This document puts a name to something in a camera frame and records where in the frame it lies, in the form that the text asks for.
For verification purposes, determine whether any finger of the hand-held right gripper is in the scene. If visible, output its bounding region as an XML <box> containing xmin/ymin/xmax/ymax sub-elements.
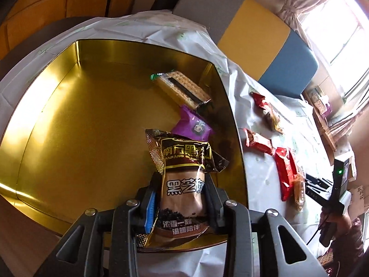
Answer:
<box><xmin>305</xmin><ymin>172</ymin><xmax>333</xmax><ymax>189</ymax></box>

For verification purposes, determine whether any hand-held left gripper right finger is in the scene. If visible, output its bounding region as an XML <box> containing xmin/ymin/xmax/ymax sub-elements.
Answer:
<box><xmin>203</xmin><ymin>176</ymin><xmax>326</xmax><ymax>277</ymax></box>

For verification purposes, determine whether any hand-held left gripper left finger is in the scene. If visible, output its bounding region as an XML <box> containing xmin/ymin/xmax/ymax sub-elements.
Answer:
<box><xmin>55</xmin><ymin>186</ymin><xmax>160</xmax><ymax>277</ymax></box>

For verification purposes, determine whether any clear orange biscuit packet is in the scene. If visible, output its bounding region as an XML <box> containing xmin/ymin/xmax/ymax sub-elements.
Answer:
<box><xmin>292</xmin><ymin>167</ymin><xmax>307</xmax><ymax>211</ymax></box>

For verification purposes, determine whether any large red snack packet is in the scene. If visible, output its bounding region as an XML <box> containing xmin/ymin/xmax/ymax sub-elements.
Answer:
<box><xmin>274</xmin><ymin>147</ymin><xmax>299</xmax><ymax>202</ymax></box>

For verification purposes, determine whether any brown sesame drink packet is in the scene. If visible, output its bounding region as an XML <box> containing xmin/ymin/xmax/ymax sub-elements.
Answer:
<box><xmin>145</xmin><ymin>128</ymin><xmax>229</xmax><ymax>249</ymax></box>

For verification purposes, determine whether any red patterned snack packet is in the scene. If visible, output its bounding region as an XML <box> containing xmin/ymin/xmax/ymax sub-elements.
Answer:
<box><xmin>244</xmin><ymin>128</ymin><xmax>274</xmax><ymax>156</ymax></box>

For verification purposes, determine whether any clear yellow-edged snack packet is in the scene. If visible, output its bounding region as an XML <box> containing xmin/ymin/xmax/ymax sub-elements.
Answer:
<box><xmin>265</xmin><ymin>103</ymin><xmax>286</xmax><ymax>135</ymax></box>

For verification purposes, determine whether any purple snack packet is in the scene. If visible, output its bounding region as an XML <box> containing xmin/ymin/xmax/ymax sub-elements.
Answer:
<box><xmin>171</xmin><ymin>105</ymin><xmax>215</xmax><ymax>142</ymax></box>

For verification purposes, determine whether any small red snack packet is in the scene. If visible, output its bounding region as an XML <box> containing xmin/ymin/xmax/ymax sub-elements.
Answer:
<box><xmin>249</xmin><ymin>92</ymin><xmax>270</xmax><ymax>109</ymax></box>

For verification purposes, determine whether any gold tin box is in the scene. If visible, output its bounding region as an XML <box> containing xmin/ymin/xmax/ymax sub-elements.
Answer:
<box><xmin>0</xmin><ymin>39</ymin><xmax>250</xmax><ymax>251</ymax></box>

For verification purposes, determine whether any clear cracker packet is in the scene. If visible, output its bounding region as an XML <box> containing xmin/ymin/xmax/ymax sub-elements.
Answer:
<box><xmin>150</xmin><ymin>70</ymin><xmax>212</xmax><ymax>111</ymax></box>

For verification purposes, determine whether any person's right forearm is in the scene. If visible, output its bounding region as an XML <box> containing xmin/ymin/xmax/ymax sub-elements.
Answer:
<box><xmin>343</xmin><ymin>216</ymin><xmax>369</xmax><ymax>266</ymax></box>

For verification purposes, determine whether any person's right hand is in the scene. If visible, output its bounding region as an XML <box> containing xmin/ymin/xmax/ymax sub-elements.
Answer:
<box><xmin>320</xmin><ymin>212</ymin><xmax>352</xmax><ymax>238</ymax></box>

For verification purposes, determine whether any wooden side desk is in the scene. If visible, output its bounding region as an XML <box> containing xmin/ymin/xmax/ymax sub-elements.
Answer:
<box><xmin>303</xmin><ymin>89</ymin><xmax>355</xmax><ymax>151</ymax></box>

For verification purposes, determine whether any white green-flowered tablecloth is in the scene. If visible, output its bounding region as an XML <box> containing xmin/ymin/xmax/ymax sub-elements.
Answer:
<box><xmin>0</xmin><ymin>10</ymin><xmax>338</xmax><ymax>277</ymax></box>

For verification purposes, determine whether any hanging floral curtain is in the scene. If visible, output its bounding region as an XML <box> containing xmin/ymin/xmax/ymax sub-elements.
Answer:
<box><xmin>331</xmin><ymin>101</ymin><xmax>369</xmax><ymax>135</ymax></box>

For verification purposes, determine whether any patterned tissue box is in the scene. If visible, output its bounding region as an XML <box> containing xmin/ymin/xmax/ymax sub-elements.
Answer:
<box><xmin>313</xmin><ymin>92</ymin><xmax>327</xmax><ymax>116</ymax></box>

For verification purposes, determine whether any window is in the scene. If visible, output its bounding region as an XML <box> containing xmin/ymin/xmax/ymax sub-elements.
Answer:
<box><xmin>303</xmin><ymin>0</ymin><xmax>369</xmax><ymax>99</ymax></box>

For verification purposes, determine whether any grey yellow blue chair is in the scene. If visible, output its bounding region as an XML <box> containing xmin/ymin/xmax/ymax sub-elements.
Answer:
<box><xmin>172</xmin><ymin>0</ymin><xmax>319</xmax><ymax>99</ymax></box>

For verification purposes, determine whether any tied floral curtain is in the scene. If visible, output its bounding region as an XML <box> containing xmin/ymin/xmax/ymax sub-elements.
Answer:
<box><xmin>277</xmin><ymin>0</ymin><xmax>341</xmax><ymax>24</ymax></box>

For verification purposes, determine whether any wooden wardrobe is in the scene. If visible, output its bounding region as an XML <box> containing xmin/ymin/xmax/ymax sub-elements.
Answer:
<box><xmin>0</xmin><ymin>0</ymin><xmax>145</xmax><ymax>61</ymax></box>

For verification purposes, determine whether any thin black cable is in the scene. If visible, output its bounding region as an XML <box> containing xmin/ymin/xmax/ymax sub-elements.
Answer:
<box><xmin>306</xmin><ymin>208</ymin><xmax>332</xmax><ymax>247</ymax></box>

